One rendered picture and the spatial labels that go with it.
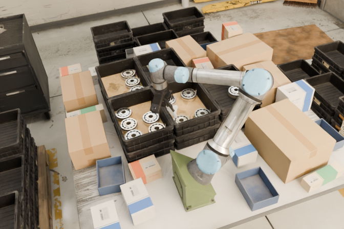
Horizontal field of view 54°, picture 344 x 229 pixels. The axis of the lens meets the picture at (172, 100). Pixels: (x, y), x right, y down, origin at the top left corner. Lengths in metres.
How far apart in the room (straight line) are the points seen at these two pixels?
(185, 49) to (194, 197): 1.30
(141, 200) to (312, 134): 0.99
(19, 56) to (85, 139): 1.33
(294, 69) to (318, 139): 1.68
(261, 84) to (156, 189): 0.85
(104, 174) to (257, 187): 0.87
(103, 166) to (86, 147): 0.17
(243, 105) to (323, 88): 1.79
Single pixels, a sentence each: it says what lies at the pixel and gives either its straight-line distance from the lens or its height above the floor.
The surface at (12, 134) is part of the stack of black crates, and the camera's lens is 2.84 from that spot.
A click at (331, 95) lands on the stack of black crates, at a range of 3.16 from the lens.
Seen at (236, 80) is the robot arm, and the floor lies 1.29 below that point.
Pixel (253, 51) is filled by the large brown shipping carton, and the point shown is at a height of 0.90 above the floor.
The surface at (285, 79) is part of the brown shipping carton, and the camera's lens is 2.40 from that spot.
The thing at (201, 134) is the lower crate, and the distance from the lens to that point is 2.07.
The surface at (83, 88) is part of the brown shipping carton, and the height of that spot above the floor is 0.86.
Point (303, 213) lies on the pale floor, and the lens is 2.76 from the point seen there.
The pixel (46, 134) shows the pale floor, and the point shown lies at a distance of 3.46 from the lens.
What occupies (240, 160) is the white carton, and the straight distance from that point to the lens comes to 1.96.
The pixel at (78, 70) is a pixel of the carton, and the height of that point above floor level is 0.85.
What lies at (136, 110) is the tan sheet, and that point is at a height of 0.83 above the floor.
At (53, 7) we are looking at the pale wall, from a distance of 5.16.
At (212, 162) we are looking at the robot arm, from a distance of 1.54.
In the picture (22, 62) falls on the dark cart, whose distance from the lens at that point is 3.19.
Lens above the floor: 2.28
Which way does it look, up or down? 41 degrees down
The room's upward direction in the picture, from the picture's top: 4 degrees counter-clockwise
